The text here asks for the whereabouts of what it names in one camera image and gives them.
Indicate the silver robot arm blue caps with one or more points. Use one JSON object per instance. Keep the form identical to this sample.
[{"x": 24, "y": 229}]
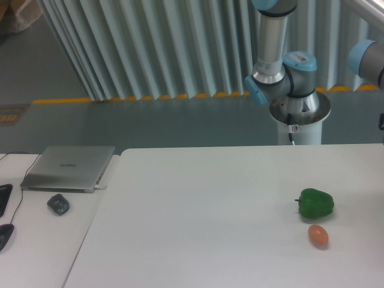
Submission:
[{"x": 288, "y": 81}]

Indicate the green bell pepper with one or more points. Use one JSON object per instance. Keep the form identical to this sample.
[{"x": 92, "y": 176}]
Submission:
[{"x": 313, "y": 203}]

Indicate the closed silver laptop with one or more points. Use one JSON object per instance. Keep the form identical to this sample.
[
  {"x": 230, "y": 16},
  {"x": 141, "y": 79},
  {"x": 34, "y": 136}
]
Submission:
[{"x": 76, "y": 169}]

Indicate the white folding partition screen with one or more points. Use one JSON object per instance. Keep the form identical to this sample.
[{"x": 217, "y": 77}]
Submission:
[{"x": 141, "y": 49}]

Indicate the dark grey computer mouse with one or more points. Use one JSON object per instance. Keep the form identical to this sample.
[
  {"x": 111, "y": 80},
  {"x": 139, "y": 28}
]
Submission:
[{"x": 58, "y": 204}]

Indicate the brown egg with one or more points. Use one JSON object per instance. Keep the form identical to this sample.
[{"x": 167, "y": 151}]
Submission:
[{"x": 318, "y": 236}]

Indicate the black object at right edge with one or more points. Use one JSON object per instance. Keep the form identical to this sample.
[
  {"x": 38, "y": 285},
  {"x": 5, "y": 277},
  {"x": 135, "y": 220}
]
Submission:
[{"x": 381, "y": 122}]

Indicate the black keyboard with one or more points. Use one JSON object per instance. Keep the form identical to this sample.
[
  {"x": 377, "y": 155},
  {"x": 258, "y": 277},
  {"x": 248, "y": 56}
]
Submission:
[{"x": 5, "y": 192}]

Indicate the cardboard boxes in plastic wrap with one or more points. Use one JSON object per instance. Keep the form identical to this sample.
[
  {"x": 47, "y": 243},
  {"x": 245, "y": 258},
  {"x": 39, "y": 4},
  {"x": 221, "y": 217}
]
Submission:
[{"x": 18, "y": 16}]

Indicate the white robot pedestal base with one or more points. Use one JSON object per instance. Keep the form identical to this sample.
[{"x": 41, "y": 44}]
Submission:
[{"x": 300, "y": 132}]

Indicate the black wired mouse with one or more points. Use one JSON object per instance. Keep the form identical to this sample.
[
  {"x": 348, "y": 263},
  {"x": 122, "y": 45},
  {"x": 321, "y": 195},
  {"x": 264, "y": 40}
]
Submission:
[{"x": 6, "y": 231}]

